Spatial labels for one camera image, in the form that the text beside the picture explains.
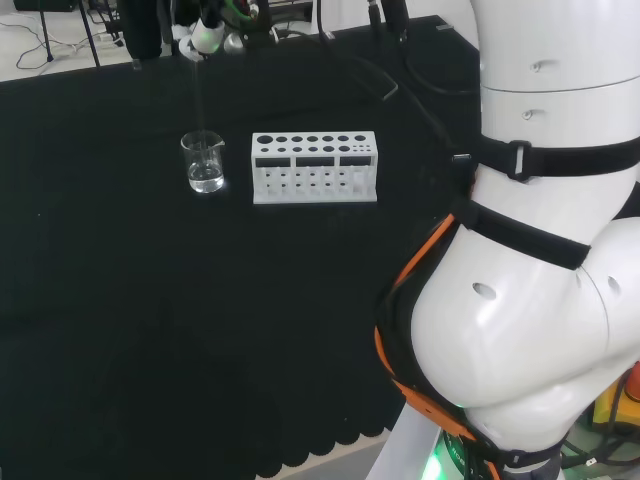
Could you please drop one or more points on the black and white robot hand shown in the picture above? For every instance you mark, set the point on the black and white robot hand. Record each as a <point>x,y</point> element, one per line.
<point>235,25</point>

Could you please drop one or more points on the clear glass rod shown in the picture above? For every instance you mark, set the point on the clear glass rod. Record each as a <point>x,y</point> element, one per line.
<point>200,95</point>

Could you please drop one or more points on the clear glass beaker with water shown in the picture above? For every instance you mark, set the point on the clear glass beaker with water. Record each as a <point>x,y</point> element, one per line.
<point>205,175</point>

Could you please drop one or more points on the white test tube rack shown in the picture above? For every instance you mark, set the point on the white test tube rack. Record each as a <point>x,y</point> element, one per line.
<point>314,197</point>

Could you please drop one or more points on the black tripod leg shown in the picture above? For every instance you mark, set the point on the black tripod leg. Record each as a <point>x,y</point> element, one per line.
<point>46,35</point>
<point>90,35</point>

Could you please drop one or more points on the grey tape piece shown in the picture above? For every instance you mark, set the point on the grey tape piece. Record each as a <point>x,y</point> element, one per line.
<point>444,26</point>

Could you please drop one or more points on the black bench cloth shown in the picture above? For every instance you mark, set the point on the black bench cloth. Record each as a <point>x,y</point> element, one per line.
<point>150,300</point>

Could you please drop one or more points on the yellow stop button box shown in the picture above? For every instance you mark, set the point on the yellow stop button box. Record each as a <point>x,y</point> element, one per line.
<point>607,407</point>

